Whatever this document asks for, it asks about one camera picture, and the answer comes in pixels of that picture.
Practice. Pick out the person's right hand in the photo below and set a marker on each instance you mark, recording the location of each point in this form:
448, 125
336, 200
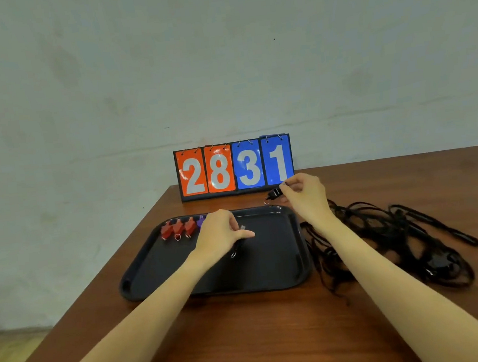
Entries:
309, 199

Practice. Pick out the person's left hand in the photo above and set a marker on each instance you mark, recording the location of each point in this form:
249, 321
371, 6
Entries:
219, 236

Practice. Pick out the person's right forearm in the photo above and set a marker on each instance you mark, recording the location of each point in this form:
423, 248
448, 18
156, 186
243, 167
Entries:
404, 297

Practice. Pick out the black plastic tray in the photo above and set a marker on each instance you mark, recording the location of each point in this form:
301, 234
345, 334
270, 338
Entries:
272, 254

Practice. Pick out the orange and blue flip scoreboard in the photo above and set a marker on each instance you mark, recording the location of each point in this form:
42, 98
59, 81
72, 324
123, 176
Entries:
233, 168

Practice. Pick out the person's left forearm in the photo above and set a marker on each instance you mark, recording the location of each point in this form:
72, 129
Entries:
123, 335

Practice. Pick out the blue whistle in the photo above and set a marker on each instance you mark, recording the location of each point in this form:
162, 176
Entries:
200, 221

